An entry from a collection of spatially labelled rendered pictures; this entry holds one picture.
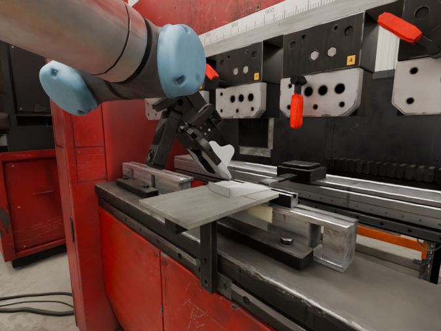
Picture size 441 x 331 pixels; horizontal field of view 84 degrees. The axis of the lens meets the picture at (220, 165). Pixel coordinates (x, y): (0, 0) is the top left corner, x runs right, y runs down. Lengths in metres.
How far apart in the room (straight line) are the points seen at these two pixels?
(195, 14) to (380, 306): 0.78
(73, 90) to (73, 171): 0.95
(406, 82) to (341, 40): 0.13
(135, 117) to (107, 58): 1.13
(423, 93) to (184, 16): 0.63
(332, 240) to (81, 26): 0.51
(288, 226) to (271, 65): 0.37
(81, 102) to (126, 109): 0.99
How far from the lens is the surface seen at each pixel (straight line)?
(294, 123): 0.49
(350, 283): 0.55
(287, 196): 0.59
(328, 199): 0.83
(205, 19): 0.77
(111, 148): 1.33
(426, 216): 0.77
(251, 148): 0.65
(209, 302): 0.70
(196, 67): 0.30
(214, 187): 0.58
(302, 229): 0.58
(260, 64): 0.60
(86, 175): 1.32
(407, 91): 0.47
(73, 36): 0.24
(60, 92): 0.39
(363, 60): 0.51
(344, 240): 0.54
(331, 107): 0.50
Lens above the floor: 1.16
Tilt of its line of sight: 10 degrees down
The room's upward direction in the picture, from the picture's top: straight up
